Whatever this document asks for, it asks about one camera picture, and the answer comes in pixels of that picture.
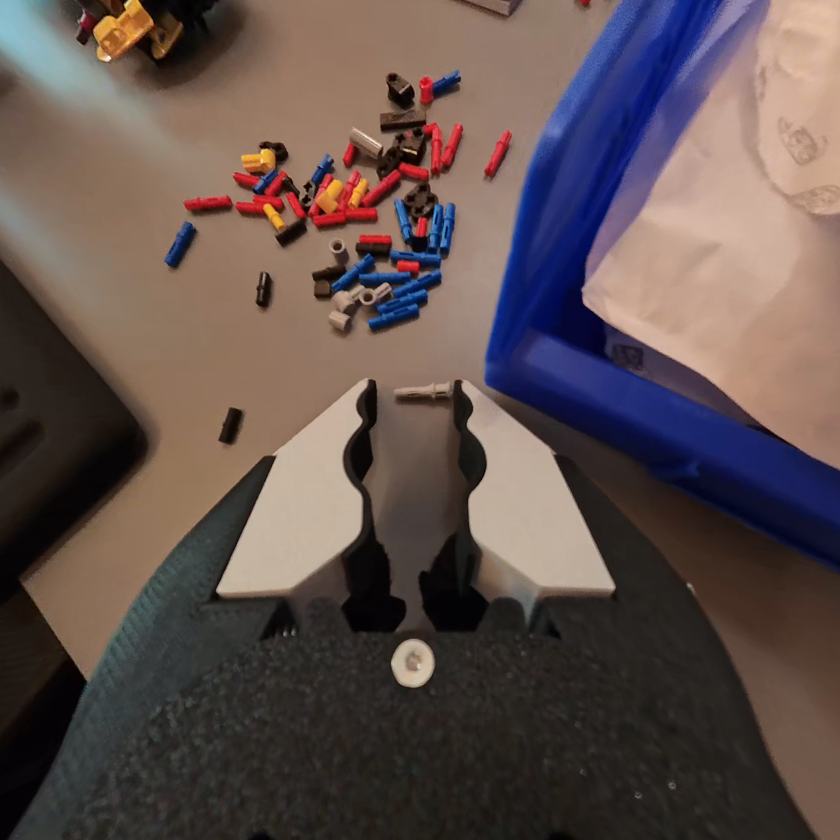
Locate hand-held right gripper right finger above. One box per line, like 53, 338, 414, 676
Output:
451, 379, 618, 601

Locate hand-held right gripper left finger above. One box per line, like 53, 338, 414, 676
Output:
217, 379, 379, 601

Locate lego car chassis model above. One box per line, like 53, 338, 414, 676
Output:
75, 0, 211, 64

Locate scatter of small lego pins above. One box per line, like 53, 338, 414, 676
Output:
164, 69, 513, 333

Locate blue plastic bin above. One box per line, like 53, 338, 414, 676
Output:
484, 0, 840, 572

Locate white paper sheets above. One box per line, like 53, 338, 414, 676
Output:
583, 0, 840, 470

